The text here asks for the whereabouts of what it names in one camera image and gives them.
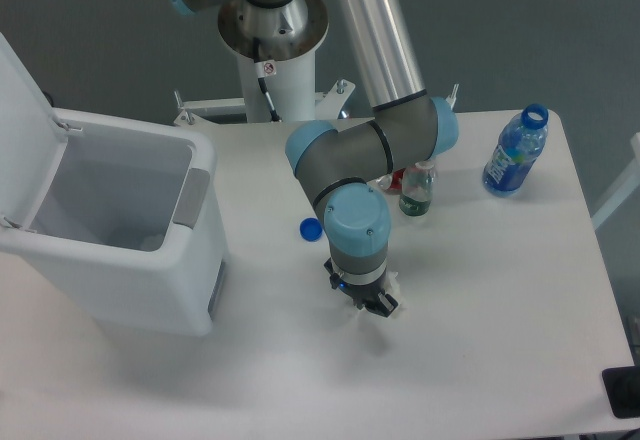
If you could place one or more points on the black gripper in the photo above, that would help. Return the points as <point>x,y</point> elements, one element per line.
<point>365,292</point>

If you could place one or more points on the white paper ball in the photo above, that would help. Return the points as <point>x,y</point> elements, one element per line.
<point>393,287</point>

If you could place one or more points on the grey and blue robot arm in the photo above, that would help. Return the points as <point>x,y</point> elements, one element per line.
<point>335,167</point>

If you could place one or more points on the blue bottle cap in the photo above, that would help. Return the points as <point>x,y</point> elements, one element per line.
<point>310,229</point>

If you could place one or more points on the small clear green-label bottle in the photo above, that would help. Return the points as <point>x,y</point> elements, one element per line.
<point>417,188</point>

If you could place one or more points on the crushed red soda can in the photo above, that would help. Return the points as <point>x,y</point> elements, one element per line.
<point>391,183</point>

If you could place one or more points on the blue plastic drink bottle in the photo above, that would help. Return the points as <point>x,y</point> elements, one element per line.
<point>519,145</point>

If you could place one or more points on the white trash bin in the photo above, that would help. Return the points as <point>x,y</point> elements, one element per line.
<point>130,228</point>

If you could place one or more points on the black device at table edge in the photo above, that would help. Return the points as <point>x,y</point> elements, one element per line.
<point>622,388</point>

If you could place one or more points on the white trash bin lid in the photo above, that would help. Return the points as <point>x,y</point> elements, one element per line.
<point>33,141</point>

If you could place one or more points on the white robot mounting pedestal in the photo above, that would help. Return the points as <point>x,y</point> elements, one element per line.
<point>274,91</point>

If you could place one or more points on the white frame at right edge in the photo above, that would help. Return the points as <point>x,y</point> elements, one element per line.
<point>624,185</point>

